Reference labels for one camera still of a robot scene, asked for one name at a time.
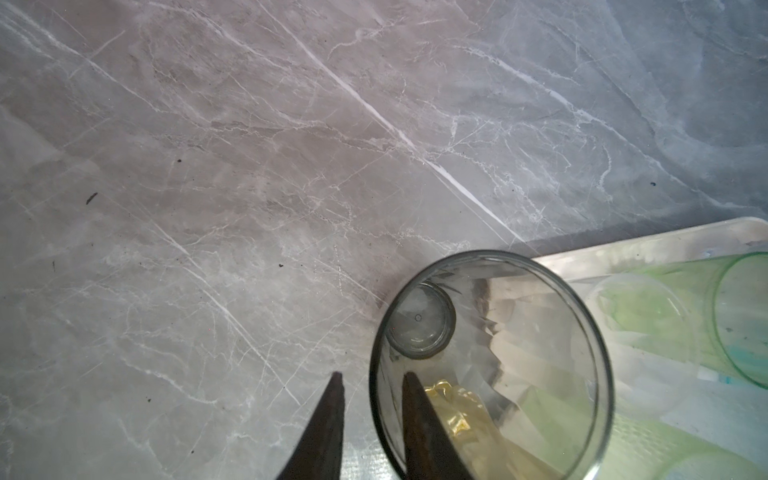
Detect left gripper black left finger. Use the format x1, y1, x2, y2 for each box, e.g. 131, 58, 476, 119
277, 372, 345, 480

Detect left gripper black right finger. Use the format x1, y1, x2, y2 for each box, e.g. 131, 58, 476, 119
401, 371, 472, 479

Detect dark grey glass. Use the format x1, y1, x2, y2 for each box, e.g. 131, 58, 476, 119
369, 250, 615, 479

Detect pale green frosted glass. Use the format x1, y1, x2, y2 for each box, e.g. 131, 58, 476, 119
597, 413, 767, 480

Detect clear glass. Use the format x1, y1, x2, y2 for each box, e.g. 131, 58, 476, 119
570, 274, 700, 419

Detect bright green glass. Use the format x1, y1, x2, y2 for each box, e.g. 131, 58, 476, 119
624, 252, 767, 387

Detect cream plastic tray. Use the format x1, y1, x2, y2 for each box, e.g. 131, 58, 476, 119
532, 218, 767, 473

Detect amber glass left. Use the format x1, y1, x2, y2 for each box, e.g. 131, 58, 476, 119
424, 380, 562, 479

